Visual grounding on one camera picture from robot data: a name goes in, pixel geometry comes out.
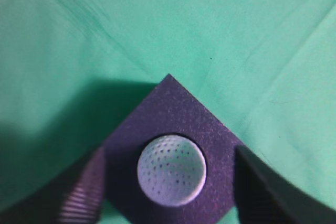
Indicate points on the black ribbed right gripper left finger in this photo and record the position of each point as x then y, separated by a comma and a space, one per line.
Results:
74, 196

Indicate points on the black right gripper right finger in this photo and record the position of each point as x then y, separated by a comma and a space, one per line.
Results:
263, 196

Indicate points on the green cloth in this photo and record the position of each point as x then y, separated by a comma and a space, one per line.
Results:
73, 70

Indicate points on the dark blue cube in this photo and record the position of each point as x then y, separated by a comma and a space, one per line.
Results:
170, 109

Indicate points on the white dimpled golf ball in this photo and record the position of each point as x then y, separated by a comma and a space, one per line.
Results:
171, 170

